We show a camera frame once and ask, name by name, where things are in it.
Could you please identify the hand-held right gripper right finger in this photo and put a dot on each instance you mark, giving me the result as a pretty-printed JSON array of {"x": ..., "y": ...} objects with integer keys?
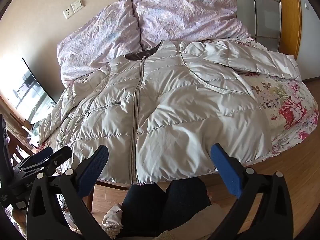
[{"x": 226, "y": 170}]

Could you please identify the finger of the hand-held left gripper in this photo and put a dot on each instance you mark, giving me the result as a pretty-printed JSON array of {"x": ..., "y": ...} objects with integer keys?
[
  {"x": 44, "y": 152},
  {"x": 62, "y": 154}
]

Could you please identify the pink pillow left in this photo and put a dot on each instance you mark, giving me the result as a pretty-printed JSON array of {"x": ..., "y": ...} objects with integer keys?
[{"x": 175, "y": 17}]

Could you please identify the flat screen television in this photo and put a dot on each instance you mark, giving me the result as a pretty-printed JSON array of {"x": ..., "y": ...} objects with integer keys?
[{"x": 30, "y": 87}]

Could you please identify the white wall switch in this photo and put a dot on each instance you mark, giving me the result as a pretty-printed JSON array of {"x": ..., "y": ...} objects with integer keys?
[{"x": 77, "y": 4}]

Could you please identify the white puffer jacket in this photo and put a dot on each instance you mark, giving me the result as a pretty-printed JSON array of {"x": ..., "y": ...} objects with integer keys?
[{"x": 175, "y": 105}]

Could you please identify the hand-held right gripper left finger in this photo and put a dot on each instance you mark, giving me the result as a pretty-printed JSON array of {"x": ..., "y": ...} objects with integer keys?
[{"x": 96, "y": 166}]

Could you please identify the wood framed glass door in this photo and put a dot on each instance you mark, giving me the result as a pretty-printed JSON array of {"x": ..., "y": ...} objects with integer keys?
[{"x": 265, "y": 17}]

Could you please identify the wooden television cabinet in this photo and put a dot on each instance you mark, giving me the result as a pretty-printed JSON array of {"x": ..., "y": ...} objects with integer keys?
[{"x": 15, "y": 136}]

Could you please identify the floral bed sheet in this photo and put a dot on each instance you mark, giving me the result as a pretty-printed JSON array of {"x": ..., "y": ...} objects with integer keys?
[{"x": 287, "y": 100}]

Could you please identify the person's legs in dark pants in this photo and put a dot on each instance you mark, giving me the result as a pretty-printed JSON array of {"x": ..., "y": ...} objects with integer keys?
[{"x": 150, "y": 205}]

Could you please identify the white wall socket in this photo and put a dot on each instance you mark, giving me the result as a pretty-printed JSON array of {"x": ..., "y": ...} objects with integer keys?
[{"x": 67, "y": 13}]

